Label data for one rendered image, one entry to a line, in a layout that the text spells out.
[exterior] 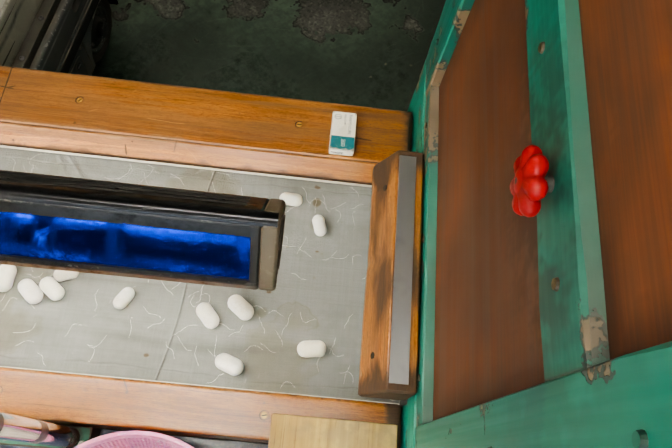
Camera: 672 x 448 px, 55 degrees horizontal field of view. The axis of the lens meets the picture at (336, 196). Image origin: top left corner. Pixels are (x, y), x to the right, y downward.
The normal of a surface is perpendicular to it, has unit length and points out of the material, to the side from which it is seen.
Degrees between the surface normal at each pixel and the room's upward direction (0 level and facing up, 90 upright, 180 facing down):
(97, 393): 0
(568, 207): 90
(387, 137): 0
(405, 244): 0
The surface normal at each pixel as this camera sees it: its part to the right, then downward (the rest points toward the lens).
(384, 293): -0.88, -0.26
